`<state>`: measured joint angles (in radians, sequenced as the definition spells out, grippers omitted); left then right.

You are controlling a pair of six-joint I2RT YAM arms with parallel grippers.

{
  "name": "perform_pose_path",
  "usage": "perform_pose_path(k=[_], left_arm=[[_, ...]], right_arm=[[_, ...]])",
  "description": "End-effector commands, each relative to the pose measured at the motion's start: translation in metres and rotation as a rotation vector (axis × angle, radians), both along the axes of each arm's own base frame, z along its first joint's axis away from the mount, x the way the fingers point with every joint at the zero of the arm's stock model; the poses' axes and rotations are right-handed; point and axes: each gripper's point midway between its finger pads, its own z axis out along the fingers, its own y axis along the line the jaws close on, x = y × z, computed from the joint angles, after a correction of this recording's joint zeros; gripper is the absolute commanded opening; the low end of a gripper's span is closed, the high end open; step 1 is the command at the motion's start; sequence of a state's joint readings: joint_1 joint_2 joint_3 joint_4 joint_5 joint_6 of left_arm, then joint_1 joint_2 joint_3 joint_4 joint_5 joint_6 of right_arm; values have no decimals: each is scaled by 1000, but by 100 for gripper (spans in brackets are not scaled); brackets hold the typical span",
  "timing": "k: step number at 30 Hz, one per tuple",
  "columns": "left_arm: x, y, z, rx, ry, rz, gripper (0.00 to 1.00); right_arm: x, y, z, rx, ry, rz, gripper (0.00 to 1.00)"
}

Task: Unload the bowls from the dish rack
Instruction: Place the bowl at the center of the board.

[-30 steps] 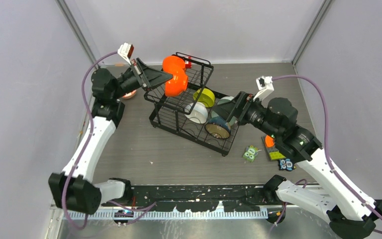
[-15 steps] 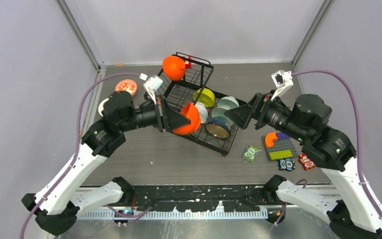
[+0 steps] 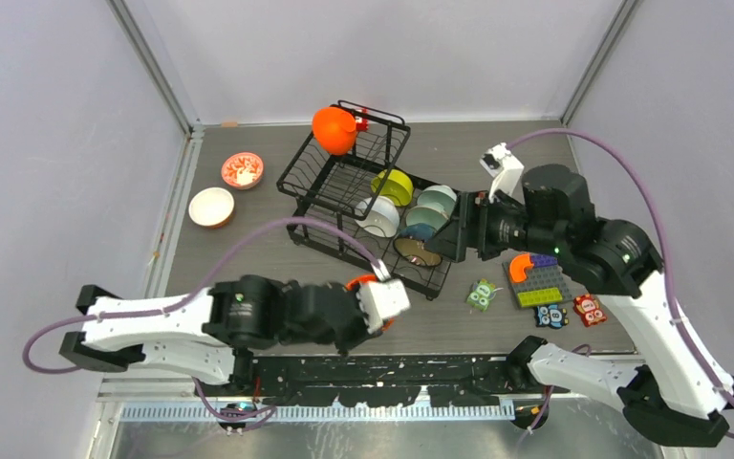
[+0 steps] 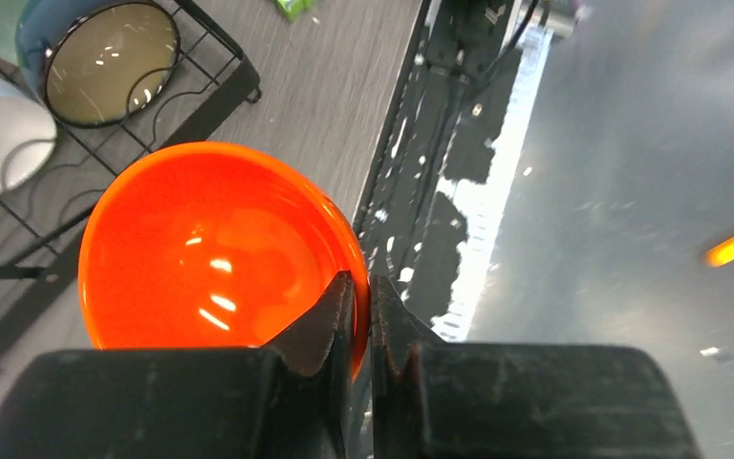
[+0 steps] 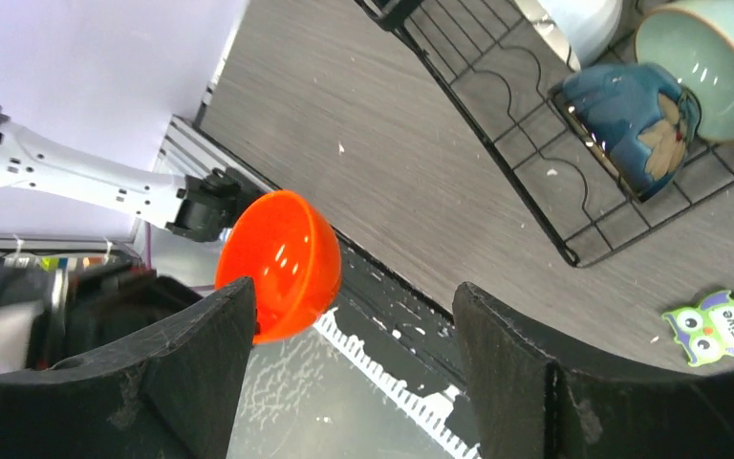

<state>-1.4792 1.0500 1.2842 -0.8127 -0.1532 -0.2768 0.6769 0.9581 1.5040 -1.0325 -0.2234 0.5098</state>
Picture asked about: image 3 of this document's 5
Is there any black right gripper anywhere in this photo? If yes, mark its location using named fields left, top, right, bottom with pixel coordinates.
left=423, top=186, right=564, bottom=260

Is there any white bowl red floral pattern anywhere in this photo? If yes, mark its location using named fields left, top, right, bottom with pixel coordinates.
left=221, top=152, right=265, bottom=189

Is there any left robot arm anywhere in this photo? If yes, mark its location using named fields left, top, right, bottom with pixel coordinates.
left=59, top=275, right=387, bottom=396

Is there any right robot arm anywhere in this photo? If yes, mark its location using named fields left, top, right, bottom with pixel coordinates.
left=425, top=164, right=734, bottom=448

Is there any mint textured bowl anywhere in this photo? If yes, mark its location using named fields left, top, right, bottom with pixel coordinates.
left=417, top=185, right=458, bottom=217

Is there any celadon bowl with flower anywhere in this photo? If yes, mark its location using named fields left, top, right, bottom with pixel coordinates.
left=400, top=204, right=448, bottom=242

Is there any dark blue glazed bowl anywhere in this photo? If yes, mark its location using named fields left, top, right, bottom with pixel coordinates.
left=393, top=223, right=443, bottom=268

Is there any yellow-green bowl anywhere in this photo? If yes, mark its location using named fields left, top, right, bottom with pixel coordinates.
left=370, top=169, right=414, bottom=207

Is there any orange curved block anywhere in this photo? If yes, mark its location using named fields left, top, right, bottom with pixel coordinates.
left=507, top=252, right=534, bottom=284

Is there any green owl toy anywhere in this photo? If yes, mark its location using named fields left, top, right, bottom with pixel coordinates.
left=465, top=279, right=498, bottom=312

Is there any white ribbed bowl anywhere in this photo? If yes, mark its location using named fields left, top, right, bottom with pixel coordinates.
left=356, top=196, right=400, bottom=238

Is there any grey building block plate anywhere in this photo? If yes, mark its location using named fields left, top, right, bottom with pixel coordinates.
left=503, top=252, right=572, bottom=309

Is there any blue owl card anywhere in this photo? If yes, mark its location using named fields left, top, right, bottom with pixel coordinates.
left=534, top=304, right=569, bottom=330

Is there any red box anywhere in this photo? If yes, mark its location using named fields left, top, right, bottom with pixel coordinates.
left=355, top=108, right=370, bottom=132

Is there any red owl card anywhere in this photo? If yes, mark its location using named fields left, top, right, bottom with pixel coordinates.
left=573, top=294, right=608, bottom=328

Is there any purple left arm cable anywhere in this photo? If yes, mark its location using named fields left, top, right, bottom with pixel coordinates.
left=21, top=216, right=394, bottom=433

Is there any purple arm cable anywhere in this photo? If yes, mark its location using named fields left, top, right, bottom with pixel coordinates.
left=506, top=128, right=734, bottom=448
left=21, top=216, right=394, bottom=433

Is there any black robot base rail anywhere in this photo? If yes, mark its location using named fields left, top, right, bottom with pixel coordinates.
left=214, top=353, right=572, bottom=410

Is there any black wire dish rack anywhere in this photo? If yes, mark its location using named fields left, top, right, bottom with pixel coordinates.
left=276, top=99, right=451, bottom=300

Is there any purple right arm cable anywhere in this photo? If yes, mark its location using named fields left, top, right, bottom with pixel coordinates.
left=506, top=128, right=734, bottom=448

